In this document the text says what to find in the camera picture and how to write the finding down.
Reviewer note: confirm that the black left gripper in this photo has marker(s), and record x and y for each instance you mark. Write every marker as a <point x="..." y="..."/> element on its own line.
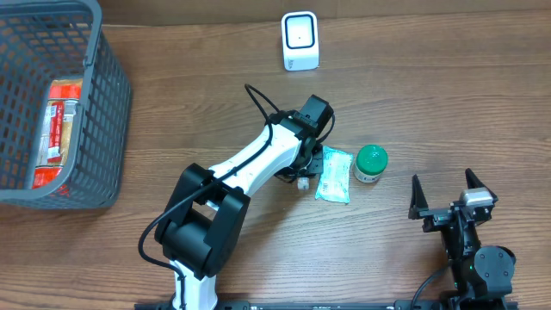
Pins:
<point x="317" y="161"/>

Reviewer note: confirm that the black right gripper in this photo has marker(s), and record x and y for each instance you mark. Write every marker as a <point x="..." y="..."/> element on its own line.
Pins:
<point x="437" y="217"/>

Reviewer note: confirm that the teal wet wipes pack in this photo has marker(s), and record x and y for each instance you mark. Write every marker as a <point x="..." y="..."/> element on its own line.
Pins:
<point x="334" y="181"/>

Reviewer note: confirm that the green lid white jar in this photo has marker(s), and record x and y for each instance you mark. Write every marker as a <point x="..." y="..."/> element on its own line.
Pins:
<point x="370" y="163"/>

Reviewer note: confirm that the orange noodle packet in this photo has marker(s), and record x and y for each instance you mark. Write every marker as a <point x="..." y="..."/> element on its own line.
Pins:
<point x="55" y="135"/>

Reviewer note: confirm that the small orange white box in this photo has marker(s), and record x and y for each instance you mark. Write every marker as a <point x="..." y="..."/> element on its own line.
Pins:
<point x="303" y="183"/>

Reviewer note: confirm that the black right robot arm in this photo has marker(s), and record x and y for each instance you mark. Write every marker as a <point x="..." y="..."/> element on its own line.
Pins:
<point x="482" y="274"/>

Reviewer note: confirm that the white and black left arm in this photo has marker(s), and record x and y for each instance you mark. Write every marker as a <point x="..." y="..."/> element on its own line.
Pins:
<point x="207" y="208"/>

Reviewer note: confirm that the white barcode scanner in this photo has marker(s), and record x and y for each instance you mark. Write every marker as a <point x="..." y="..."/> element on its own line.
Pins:
<point x="300" y="41"/>

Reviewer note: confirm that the grey plastic mesh basket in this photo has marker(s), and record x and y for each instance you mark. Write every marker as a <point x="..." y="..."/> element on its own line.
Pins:
<point x="42" y="41"/>

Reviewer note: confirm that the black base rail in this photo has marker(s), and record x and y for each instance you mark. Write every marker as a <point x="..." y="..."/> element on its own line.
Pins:
<point x="397" y="305"/>

